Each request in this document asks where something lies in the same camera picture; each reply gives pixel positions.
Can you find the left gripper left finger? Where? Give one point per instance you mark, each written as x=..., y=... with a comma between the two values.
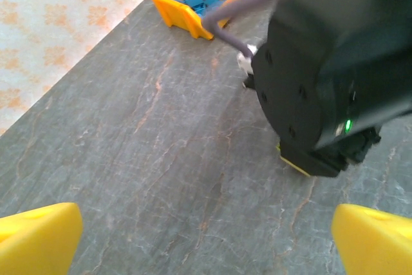
x=35, y=242

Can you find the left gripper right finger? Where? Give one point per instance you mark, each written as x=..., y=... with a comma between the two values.
x=376, y=246

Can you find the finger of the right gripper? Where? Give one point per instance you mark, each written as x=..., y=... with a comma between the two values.
x=312, y=162
x=363, y=146

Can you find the orange plastic bin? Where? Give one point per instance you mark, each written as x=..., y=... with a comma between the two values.
x=180, y=20

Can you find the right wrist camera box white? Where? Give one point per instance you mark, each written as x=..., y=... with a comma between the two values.
x=246, y=60

